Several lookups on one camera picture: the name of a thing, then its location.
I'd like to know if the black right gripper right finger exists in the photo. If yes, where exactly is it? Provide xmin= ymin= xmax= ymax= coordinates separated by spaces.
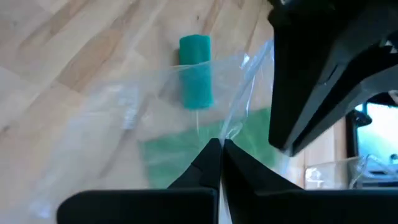
xmin=221 ymin=139 xmax=398 ymax=224

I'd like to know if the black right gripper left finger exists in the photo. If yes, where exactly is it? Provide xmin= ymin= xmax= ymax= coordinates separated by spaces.
xmin=57 ymin=138 xmax=223 ymax=224

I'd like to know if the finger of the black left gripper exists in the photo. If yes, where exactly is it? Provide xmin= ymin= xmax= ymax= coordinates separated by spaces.
xmin=281 ymin=46 xmax=398 ymax=157
xmin=267 ymin=0 xmax=398 ymax=146

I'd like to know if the light green elastic bandage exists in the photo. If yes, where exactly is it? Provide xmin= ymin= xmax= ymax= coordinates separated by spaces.
xmin=137 ymin=106 xmax=282 ymax=190

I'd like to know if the clear plastic container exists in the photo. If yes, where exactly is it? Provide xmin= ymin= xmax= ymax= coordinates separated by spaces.
xmin=303 ymin=154 xmax=398 ymax=190

